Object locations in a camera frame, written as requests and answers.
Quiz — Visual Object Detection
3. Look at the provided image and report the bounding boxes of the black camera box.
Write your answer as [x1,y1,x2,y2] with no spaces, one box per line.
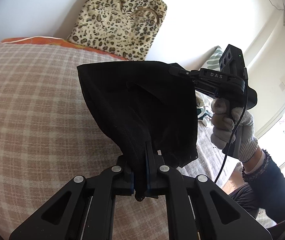
[219,44,245,78]

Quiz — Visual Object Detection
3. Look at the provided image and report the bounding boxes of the right forearm dark sleeve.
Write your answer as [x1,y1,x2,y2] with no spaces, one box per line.
[229,150,285,224]

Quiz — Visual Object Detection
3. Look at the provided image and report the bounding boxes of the pink plaid bed cover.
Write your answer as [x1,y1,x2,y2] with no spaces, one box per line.
[0,42,233,240]

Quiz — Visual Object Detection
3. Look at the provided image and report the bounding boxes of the leopard print cushion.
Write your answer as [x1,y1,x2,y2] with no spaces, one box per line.
[67,0,167,61]

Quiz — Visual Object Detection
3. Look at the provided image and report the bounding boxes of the green leaf pattern pillow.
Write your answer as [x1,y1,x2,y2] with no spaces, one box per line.
[196,46,223,126]

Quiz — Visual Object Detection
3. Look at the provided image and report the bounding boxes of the black garment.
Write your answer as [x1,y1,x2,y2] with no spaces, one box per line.
[77,61,198,200]

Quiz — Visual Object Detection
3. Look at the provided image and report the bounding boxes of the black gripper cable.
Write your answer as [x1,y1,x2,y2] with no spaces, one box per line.
[213,65,249,183]

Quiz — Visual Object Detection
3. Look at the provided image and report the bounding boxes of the right hand in grey glove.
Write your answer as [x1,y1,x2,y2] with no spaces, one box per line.
[210,97,259,164]

